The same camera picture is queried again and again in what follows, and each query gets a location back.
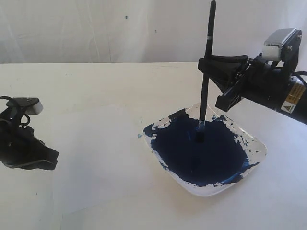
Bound white plate with blue paint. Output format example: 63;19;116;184
142;104;267;196

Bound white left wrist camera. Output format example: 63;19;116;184
13;97;43;115

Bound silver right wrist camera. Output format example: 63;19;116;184
262;28;302;62

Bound black paintbrush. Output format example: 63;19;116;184
196;0;216;143

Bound white sheet of paper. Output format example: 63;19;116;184
51;105;160;214

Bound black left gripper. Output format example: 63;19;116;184
0;108;59;171

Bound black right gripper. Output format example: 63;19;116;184
198;55;307;124

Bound black left camera cable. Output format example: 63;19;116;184
0;95;31;129

